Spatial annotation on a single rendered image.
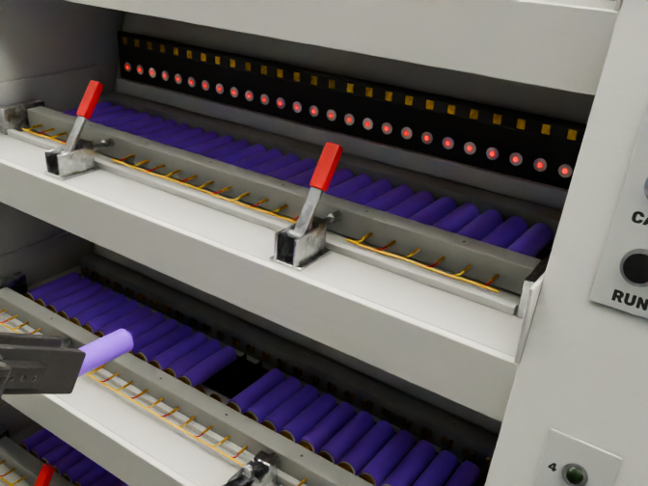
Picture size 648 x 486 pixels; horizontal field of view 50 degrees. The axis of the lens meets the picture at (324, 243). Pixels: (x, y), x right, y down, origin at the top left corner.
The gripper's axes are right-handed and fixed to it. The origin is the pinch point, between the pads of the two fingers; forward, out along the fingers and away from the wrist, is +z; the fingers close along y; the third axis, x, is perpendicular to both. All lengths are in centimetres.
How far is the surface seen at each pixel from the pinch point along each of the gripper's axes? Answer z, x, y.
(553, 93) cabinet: 25.5, -32.1, -19.3
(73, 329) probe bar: 20.4, 2.9, 18.1
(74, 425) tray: 16.7, 9.6, 9.9
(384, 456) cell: 24.3, 1.0, -16.5
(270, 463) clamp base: 18.1, 4.0, -9.9
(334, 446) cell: 22.9, 1.8, -12.5
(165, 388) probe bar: 19.6, 3.4, 3.8
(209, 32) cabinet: 25.6, -31.8, 19.4
